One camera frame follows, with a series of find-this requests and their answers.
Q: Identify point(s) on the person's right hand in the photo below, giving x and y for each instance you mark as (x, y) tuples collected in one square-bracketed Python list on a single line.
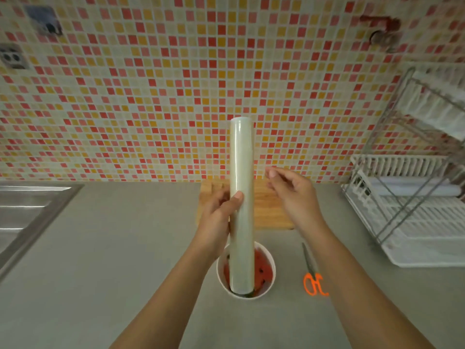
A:
[(296, 203)]

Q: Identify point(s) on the person's left hand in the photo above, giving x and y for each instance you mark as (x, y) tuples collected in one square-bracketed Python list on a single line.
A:
[(214, 225)]

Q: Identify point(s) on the person's left thumb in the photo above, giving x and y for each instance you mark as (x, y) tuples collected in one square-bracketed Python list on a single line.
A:
[(234, 203)]

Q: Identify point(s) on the person's right thumb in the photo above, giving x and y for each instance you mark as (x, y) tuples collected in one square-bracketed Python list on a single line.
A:
[(276, 194)]

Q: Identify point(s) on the cling film roll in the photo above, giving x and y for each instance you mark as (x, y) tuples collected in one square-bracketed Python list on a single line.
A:
[(241, 207)]

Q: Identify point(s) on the person's left forearm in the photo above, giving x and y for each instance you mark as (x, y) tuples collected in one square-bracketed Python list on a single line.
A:
[(163, 305)]

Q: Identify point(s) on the person's right forearm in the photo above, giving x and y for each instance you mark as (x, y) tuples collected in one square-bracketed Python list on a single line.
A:
[(363, 298)]

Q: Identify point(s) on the wooden cutting board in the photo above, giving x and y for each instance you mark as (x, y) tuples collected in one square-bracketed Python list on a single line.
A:
[(270, 207)]

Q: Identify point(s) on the white bowl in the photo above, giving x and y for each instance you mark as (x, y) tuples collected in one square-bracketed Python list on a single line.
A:
[(267, 258)]

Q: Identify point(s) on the watermelon pieces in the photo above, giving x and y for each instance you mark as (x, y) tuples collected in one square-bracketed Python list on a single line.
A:
[(263, 270)]

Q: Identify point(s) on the white rolling pin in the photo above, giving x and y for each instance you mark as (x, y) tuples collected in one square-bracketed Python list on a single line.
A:
[(414, 187)]

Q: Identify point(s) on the white dish drying rack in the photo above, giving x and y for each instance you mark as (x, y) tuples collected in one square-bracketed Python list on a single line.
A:
[(414, 178)]

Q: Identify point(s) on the stainless steel sink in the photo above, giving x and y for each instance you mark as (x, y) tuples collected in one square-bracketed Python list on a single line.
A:
[(25, 218)]

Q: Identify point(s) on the rusty wall pipe fitting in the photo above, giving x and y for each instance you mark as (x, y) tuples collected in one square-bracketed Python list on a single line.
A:
[(383, 30)]

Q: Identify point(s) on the grey wall socket cover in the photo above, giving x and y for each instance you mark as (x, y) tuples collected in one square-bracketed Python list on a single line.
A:
[(44, 20)]

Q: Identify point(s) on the white wall socket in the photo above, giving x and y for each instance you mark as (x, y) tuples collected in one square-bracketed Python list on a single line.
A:
[(12, 57)]

